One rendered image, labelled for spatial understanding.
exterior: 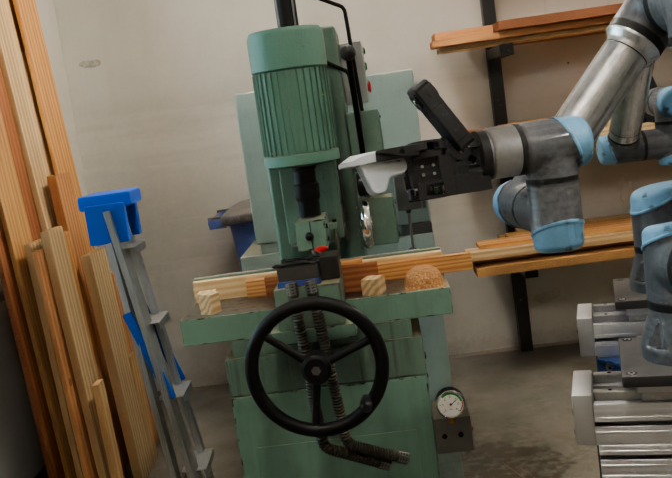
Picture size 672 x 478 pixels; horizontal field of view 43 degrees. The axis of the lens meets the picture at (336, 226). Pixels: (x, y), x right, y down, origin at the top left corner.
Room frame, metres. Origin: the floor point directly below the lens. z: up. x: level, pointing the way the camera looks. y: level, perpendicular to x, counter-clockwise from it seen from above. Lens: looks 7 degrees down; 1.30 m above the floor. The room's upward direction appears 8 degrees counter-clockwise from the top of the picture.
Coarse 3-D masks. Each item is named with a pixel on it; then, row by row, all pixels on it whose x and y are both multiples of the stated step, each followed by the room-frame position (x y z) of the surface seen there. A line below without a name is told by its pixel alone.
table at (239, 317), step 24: (432, 288) 1.83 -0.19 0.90; (192, 312) 1.93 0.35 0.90; (240, 312) 1.86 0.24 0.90; (264, 312) 1.85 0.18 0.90; (384, 312) 1.83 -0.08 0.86; (408, 312) 1.83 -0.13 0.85; (432, 312) 1.82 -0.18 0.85; (192, 336) 1.86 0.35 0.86; (216, 336) 1.85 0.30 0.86; (240, 336) 1.85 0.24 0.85; (288, 336) 1.75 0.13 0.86; (312, 336) 1.74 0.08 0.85; (336, 336) 1.74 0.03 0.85
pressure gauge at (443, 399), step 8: (440, 392) 1.77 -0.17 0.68; (448, 392) 1.76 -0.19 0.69; (456, 392) 1.76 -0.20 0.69; (440, 400) 1.76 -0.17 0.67; (448, 400) 1.76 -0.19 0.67; (456, 400) 1.76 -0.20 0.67; (464, 400) 1.76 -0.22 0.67; (440, 408) 1.76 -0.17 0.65; (448, 408) 1.76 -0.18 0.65; (456, 408) 1.76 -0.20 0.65; (464, 408) 1.76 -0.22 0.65; (448, 416) 1.76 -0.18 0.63; (456, 416) 1.76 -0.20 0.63
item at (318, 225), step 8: (320, 216) 2.00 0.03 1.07; (296, 224) 1.96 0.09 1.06; (304, 224) 1.95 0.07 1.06; (312, 224) 1.95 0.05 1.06; (320, 224) 1.95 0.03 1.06; (296, 232) 1.96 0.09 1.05; (304, 232) 1.95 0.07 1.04; (312, 232) 1.95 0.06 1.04; (320, 232) 1.95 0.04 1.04; (328, 232) 2.02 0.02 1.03; (304, 240) 1.95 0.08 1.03; (312, 240) 1.95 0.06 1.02; (320, 240) 1.95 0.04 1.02; (328, 240) 1.97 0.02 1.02; (304, 248) 1.95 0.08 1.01; (312, 248) 1.95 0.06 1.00
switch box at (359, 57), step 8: (360, 48) 2.26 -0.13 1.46; (360, 56) 2.26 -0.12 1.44; (344, 64) 2.27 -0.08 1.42; (360, 64) 2.26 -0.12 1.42; (344, 72) 2.27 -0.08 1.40; (360, 72) 2.26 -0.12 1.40; (344, 80) 2.27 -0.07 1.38; (360, 80) 2.26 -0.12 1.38; (344, 88) 2.27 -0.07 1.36; (360, 88) 2.26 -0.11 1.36; (368, 96) 2.27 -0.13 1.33; (352, 104) 2.32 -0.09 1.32
